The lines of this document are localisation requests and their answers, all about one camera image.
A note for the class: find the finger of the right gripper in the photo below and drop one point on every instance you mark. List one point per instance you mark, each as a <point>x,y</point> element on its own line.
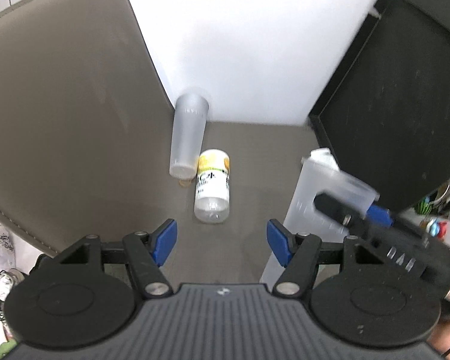
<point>379,216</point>
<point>339,212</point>

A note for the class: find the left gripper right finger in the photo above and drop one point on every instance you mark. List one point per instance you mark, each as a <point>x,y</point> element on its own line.
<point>298,255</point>

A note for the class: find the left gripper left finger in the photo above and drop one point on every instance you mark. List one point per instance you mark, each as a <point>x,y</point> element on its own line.
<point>146,253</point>

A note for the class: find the frosted HEYTEA plastic cup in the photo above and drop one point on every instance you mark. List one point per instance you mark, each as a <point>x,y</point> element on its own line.
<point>314,179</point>

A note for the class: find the frosted plastic cup far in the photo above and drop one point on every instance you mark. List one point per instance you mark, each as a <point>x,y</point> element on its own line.
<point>190,117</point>

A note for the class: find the person's right hand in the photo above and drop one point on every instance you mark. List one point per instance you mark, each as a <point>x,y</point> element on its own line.
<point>440,338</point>

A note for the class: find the watermelon toy figure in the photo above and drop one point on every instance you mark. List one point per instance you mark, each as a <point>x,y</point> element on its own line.
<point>425,206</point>

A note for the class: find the blue red toy figure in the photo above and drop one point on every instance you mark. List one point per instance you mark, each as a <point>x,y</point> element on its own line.
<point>437,228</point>

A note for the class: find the white label clear bottle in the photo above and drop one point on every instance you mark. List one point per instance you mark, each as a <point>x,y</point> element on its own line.
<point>322,156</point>

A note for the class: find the orange rubber band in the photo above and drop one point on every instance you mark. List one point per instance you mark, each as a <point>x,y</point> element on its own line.
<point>185,183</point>

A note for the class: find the yellow label clear bottle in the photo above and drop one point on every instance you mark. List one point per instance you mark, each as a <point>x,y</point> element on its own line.
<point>212,195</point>

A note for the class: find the black open box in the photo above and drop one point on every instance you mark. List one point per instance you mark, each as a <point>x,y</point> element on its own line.
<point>385,112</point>

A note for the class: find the grey leather chair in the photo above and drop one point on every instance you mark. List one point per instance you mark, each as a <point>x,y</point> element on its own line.
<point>85,132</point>

